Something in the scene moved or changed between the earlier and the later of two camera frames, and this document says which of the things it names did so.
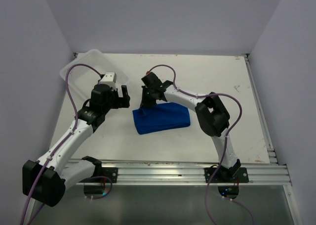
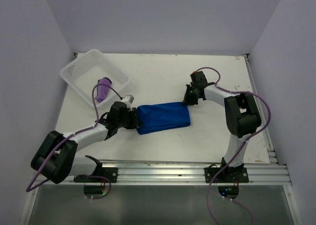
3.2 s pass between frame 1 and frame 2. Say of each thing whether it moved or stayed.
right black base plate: stayed
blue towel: stayed
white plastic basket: stayed
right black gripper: moved
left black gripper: moved
